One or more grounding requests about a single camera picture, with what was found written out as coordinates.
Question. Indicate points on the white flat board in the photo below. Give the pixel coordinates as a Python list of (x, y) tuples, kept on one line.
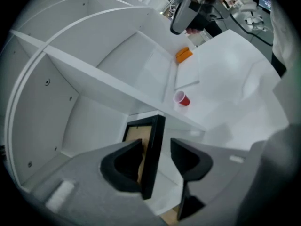
[(188, 76)]

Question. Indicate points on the red plastic cup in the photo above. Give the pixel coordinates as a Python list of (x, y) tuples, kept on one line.
[(183, 100)]

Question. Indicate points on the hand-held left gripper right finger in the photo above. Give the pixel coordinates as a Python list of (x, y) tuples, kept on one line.
[(195, 163)]

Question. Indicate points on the white wall shelf unit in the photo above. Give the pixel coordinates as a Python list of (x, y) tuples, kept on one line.
[(94, 76)]

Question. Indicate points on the dark framed picture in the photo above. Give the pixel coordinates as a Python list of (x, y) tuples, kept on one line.
[(155, 154)]

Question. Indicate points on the orange box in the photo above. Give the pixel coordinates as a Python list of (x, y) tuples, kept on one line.
[(183, 55)]

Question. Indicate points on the black chest screen device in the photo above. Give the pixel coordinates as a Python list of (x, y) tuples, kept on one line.
[(263, 3)]

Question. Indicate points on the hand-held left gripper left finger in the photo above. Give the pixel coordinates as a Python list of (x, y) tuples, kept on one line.
[(82, 185)]

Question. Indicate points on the person's right hand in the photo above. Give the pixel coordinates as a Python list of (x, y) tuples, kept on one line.
[(193, 31)]

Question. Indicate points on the white desk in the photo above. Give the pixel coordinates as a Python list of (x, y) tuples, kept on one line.
[(235, 91)]

